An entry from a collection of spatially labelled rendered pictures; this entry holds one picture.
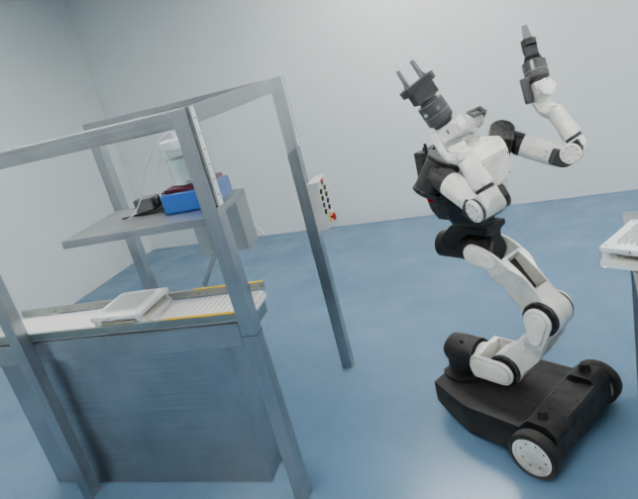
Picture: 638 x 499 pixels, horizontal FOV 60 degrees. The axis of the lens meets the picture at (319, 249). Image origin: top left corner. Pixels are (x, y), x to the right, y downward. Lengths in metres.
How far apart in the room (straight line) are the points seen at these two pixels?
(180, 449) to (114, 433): 0.34
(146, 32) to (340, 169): 2.40
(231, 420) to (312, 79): 3.69
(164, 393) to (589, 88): 4.06
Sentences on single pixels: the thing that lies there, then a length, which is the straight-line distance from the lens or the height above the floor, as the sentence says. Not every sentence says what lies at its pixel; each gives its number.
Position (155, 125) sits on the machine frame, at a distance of 1.95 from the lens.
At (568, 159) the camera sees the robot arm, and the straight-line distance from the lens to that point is 2.30.
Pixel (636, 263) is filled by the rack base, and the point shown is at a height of 0.88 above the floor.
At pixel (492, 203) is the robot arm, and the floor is 1.14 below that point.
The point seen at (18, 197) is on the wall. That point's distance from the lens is 5.72.
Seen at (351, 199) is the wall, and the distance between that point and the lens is 5.61.
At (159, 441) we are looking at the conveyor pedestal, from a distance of 2.79.
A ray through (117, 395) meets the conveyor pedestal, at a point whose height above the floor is 0.50.
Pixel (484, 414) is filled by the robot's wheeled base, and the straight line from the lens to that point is 2.49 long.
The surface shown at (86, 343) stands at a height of 0.80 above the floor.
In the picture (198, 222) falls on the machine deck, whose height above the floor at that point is 1.26.
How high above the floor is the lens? 1.70
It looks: 19 degrees down
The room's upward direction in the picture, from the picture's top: 14 degrees counter-clockwise
